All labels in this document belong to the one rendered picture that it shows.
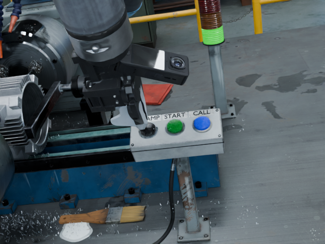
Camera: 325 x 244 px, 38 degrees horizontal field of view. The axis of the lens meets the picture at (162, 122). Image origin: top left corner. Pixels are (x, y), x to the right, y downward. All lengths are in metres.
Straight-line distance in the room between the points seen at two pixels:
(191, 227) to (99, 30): 0.52
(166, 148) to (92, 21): 0.32
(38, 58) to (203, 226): 0.65
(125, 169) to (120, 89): 0.42
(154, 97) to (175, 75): 0.88
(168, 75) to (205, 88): 0.91
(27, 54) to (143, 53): 0.67
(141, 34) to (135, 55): 3.65
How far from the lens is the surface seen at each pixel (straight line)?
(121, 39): 0.67
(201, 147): 0.86
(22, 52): 1.36
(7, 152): 0.97
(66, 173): 1.16
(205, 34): 1.33
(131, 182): 1.15
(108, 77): 0.75
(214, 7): 1.31
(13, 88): 1.13
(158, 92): 1.64
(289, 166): 1.20
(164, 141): 0.85
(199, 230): 1.02
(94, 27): 0.64
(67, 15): 0.64
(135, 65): 0.72
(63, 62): 1.35
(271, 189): 1.12
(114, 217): 1.10
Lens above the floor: 1.48
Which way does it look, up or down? 28 degrees down
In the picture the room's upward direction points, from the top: 11 degrees counter-clockwise
